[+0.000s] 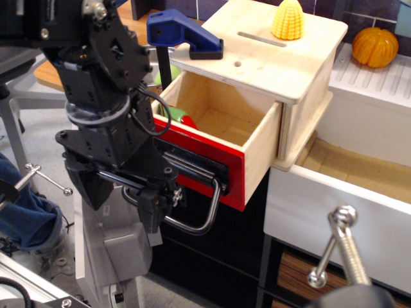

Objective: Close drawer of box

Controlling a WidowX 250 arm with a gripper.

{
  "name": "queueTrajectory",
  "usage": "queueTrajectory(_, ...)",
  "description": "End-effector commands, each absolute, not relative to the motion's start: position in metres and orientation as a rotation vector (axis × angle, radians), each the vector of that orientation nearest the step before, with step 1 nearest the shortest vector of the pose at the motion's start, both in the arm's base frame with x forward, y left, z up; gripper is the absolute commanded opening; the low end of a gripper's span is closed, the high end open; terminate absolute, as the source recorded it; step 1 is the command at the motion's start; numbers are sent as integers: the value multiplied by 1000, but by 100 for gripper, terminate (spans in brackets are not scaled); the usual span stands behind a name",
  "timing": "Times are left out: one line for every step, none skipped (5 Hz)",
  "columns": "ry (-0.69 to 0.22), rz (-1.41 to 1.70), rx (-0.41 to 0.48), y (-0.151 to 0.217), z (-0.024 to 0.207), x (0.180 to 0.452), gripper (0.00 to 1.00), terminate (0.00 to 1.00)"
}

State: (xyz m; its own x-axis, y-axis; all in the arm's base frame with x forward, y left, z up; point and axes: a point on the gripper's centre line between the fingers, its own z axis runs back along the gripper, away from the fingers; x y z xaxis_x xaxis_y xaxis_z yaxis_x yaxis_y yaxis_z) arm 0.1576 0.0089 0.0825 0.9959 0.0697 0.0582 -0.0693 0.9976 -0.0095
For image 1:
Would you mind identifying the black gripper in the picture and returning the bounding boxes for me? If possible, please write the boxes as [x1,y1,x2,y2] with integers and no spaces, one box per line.
[56,101,186,234]

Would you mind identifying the wooden drawer with red front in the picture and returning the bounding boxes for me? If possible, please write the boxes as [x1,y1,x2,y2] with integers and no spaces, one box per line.
[160,72,283,212]

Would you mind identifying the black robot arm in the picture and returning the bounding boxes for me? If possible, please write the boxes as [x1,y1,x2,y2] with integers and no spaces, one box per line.
[1,1,182,234]

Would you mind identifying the plywood box housing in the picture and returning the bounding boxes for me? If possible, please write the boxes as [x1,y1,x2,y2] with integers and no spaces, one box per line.
[171,1,347,171]

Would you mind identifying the grey metal stand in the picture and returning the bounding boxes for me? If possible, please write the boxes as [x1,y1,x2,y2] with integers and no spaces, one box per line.
[74,187,162,307]

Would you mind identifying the person leg in jeans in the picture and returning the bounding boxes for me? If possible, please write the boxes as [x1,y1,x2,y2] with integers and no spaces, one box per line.
[0,153,69,273]

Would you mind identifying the metal clamp screw left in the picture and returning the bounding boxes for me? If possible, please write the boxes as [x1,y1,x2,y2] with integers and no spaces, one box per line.
[14,162,73,196]

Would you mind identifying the metal clamp screw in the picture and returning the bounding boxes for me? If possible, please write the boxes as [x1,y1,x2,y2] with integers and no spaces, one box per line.
[307,204,372,289]
[14,162,73,196]

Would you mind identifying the green and red toy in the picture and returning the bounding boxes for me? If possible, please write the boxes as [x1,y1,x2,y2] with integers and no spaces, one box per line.
[157,105,197,130]

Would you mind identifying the metal bowl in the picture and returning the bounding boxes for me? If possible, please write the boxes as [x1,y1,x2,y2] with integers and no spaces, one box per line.
[143,45,180,87]

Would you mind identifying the blue bar clamp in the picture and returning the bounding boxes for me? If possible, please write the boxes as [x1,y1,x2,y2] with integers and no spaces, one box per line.
[146,9,223,89]

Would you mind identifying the metal clamp screw right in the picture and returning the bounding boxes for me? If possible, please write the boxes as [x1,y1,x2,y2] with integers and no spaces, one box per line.
[307,204,372,289]

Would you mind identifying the white toy sink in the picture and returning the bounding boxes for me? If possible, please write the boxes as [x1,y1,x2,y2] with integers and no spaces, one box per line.
[264,44,410,294]

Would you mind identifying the yellow toy corn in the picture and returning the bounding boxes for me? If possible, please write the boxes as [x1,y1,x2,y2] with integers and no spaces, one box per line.
[271,0,305,40]

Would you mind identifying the orange toy pumpkin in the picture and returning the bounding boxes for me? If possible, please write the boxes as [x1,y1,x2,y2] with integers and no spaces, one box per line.
[352,27,399,68]

